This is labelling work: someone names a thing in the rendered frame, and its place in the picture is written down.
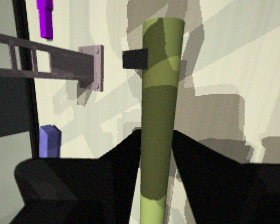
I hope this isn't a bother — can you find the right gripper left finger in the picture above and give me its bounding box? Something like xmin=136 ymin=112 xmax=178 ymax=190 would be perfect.
xmin=14 ymin=129 xmax=141 ymax=224

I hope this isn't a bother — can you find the purple flat block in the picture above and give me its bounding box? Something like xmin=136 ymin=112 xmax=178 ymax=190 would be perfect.
xmin=36 ymin=0 xmax=53 ymax=39

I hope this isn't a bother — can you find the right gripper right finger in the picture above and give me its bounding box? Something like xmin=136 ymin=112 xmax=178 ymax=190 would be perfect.
xmin=172 ymin=130 xmax=280 ymax=224

